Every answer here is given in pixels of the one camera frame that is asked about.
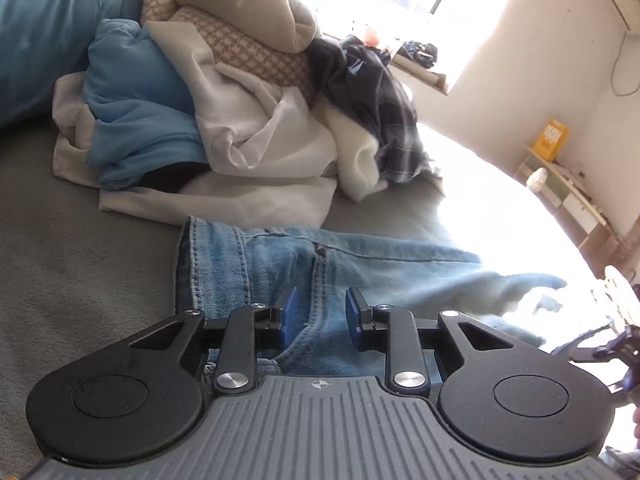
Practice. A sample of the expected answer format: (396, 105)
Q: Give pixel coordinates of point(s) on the cardboard box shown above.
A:
(425, 77)

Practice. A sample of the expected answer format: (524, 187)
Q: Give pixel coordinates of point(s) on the white carved ornament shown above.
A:
(537, 178)

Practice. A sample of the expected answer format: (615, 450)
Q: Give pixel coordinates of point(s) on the dark plaid shirt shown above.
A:
(375, 110)

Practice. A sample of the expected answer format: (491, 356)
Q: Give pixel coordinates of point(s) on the grey bed blanket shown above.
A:
(75, 270)

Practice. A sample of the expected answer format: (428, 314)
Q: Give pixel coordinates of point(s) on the light blue garment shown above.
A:
(135, 95)

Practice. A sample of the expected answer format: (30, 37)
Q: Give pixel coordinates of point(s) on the yellow box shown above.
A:
(550, 140)

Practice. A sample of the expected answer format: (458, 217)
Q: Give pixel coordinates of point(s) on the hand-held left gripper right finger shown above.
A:
(355, 320)

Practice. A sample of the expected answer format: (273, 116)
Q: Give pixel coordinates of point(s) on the dark cloth bundle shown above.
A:
(420, 52)

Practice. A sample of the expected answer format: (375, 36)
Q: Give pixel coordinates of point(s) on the white cotton garment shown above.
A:
(250, 130)

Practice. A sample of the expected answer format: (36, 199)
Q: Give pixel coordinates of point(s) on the black garment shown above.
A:
(175, 177)

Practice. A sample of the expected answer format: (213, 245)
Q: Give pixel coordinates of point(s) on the blue duvet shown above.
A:
(40, 35)

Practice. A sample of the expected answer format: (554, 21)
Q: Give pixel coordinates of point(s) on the pink houndstooth garment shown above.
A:
(260, 57)

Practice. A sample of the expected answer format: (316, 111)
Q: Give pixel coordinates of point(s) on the clay pot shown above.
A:
(371, 35)

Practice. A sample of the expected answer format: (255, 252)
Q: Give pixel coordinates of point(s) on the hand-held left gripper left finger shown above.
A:
(289, 320)

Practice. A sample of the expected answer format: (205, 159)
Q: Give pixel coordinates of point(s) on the blue denim jeans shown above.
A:
(390, 280)

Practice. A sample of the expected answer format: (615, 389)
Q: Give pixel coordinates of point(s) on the beige hoodie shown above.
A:
(255, 5)

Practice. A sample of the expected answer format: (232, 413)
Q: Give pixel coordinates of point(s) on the white fleece garment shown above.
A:
(357, 155)

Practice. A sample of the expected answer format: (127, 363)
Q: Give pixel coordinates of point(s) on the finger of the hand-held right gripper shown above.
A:
(622, 345)

